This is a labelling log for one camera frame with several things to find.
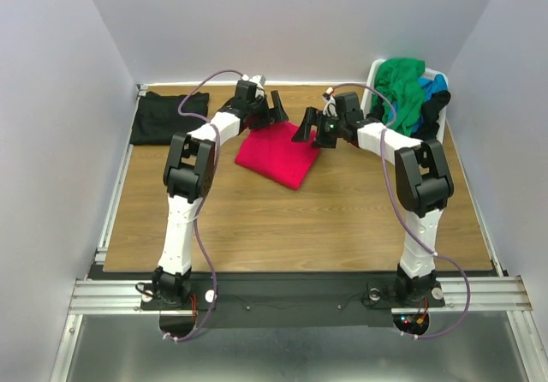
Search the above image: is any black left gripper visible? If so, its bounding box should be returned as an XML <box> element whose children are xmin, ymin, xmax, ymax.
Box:
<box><xmin>247</xmin><ymin>91</ymin><xmax>288</xmax><ymax>130</ymax></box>

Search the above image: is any pink t shirt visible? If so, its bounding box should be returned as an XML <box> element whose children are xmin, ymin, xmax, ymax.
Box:
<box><xmin>235</xmin><ymin>122</ymin><xmax>319</xmax><ymax>190</ymax></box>

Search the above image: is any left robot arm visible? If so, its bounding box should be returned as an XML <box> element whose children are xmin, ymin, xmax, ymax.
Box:
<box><xmin>148</xmin><ymin>75</ymin><xmax>289</xmax><ymax>308</ymax></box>

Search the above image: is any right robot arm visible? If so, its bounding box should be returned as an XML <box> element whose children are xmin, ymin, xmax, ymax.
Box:
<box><xmin>292</xmin><ymin>93</ymin><xmax>454</xmax><ymax>305</ymax></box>

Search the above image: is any white plastic laundry basket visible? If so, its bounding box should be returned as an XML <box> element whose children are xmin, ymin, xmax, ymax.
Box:
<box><xmin>361</xmin><ymin>59</ymin><xmax>449</xmax><ymax>141</ymax></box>

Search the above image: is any green t shirt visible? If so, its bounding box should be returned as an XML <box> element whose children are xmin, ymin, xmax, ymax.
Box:
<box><xmin>370</xmin><ymin>57</ymin><xmax>426</xmax><ymax>136</ymax></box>

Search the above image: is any folded black t shirt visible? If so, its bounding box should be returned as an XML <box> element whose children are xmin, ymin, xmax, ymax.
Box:
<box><xmin>129</xmin><ymin>92</ymin><xmax>204</xmax><ymax>146</ymax></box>

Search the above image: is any black t shirt in basket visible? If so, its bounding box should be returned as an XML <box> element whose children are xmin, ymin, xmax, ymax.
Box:
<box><xmin>367</xmin><ymin>89</ymin><xmax>452</xmax><ymax>141</ymax></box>

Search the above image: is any blue t shirt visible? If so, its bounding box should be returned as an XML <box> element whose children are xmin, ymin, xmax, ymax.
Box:
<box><xmin>393</xmin><ymin>75</ymin><xmax>449</xmax><ymax>134</ymax></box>

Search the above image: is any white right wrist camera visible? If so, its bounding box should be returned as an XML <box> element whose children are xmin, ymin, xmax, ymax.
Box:
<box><xmin>322</xmin><ymin>87</ymin><xmax>337</xmax><ymax>117</ymax></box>

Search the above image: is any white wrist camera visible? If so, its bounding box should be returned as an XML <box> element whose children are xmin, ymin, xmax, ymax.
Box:
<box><xmin>322</xmin><ymin>87</ymin><xmax>337</xmax><ymax>117</ymax></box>
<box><xmin>241</xmin><ymin>75</ymin><xmax>266</xmax><ymax>97</ymax></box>

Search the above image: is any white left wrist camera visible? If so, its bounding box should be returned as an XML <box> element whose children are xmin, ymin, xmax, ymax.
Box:
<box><xmin>241</xmin><ymin>75</ymin><xmax>266</xmax><ymax>97</ymax></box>

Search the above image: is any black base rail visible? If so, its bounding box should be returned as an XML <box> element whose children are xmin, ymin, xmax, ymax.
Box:
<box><xmin>135</xmin><ymin>272</ymin><xmax>445</xmax><ymax>334</ymax></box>

